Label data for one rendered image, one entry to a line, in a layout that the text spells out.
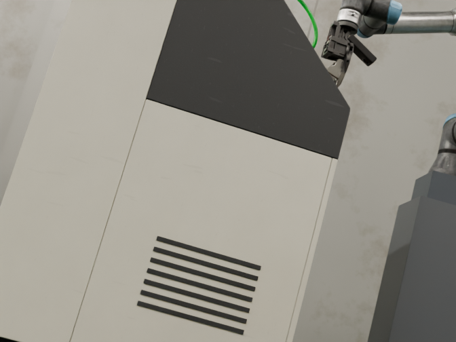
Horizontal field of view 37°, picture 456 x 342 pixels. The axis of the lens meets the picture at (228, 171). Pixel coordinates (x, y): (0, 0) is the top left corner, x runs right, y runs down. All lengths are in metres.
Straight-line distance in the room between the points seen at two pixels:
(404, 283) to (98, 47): 1.17
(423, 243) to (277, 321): 0.58
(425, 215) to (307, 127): 0.51
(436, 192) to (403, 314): 0.41
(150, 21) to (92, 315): 0.83
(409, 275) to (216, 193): 0.69
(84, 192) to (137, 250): 0.21
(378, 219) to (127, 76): 2.98
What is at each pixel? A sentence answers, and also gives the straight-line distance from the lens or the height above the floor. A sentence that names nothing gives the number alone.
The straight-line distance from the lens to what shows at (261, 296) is 1.89.
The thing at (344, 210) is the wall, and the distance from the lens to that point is 4.58.
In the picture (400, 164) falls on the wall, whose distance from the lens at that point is 4.73.
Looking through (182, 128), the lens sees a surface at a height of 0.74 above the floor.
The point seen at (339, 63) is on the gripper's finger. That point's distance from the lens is 2.17.
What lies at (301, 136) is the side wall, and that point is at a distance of 1.96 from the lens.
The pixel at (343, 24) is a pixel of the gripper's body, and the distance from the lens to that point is 2.21.
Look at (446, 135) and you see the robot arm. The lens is 2.40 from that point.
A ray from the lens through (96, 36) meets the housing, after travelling 1.96.
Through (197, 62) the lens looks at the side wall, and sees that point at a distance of 1.95.
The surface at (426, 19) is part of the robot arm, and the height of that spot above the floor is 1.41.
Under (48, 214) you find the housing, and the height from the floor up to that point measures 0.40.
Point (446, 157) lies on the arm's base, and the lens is 2.37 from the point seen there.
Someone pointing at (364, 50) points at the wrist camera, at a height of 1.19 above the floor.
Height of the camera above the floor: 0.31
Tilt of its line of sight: 11 degrees up
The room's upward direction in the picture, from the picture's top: 16 degrees clockwise
